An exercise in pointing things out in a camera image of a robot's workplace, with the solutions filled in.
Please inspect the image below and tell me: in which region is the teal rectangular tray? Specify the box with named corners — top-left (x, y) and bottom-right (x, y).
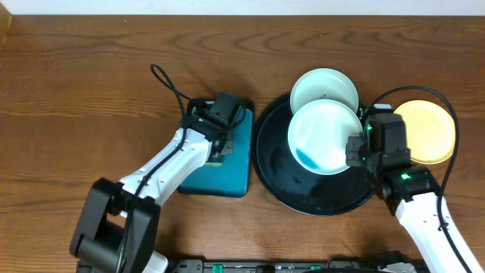
top-left (178, 102), bottom-right (255, 198)

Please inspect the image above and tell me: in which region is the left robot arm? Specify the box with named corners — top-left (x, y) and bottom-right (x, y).
top-left (70, 93), bottom-right (254, 273)

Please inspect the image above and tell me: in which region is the yellow plate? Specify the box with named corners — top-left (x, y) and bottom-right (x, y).
top-left (394, 100), bottom-right (455, 165)

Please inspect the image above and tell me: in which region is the pale green plate top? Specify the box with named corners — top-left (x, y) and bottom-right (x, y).
top-left (289, 68), bottom-right (359, 114)

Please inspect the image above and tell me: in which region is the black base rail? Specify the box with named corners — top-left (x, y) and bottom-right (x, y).
top-left (166, 257), bottom-right (429, 273)

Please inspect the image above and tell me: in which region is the black round tray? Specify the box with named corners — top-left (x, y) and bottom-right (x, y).
top-left (252, 93), bottom-right (374, 216)

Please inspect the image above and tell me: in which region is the green sponge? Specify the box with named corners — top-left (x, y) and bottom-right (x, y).
top-left (205, 161), bottom-right (223, 167)

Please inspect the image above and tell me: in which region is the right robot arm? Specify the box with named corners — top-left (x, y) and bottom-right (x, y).
top-left (346, 126), bottom-right (483, 272)

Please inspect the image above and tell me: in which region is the pale green plate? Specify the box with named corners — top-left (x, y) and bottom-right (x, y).
top-left (289, 68), bottom-right (359, 114)
top-left (287, 99), bottom-right (363, 175)

